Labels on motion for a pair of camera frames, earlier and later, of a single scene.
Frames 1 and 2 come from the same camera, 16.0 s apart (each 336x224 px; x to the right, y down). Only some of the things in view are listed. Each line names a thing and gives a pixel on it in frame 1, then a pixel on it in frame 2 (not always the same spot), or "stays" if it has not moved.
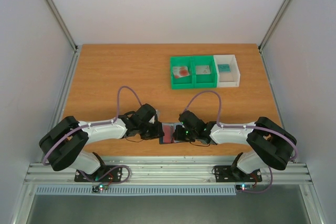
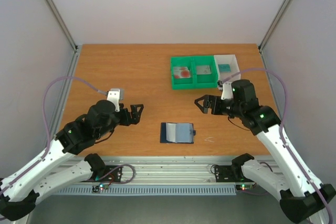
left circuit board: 100,188 stays
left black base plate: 114,176 stays
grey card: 202,70 stays
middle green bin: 205,81 stays
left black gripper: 158,132 -> 136,117
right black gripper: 177,133 -> 212,105
